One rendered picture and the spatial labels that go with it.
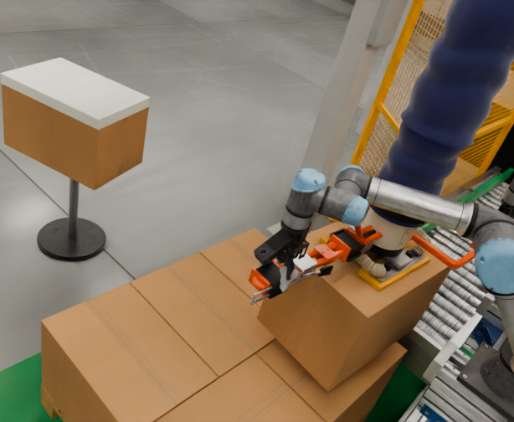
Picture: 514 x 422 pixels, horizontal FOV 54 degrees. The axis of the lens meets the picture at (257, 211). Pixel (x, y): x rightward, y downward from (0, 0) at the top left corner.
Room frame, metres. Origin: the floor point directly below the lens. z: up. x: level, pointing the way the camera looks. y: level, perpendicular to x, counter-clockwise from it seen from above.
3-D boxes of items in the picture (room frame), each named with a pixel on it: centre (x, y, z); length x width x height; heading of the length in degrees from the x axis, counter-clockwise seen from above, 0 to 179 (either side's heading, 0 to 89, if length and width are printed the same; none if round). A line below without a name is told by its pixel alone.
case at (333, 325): (1.56, -0.46, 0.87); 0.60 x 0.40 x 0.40; 141
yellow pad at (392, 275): (1.51, -0.54, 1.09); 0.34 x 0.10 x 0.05; 141
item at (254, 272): (1.11, -0.09, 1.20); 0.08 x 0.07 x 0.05; 141
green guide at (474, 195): (3.23, -1.37, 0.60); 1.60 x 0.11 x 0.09; 145
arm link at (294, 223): (1.11, -0.10, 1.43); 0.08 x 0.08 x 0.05
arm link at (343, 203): (1.11, -0.21, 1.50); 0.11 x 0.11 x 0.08; 82
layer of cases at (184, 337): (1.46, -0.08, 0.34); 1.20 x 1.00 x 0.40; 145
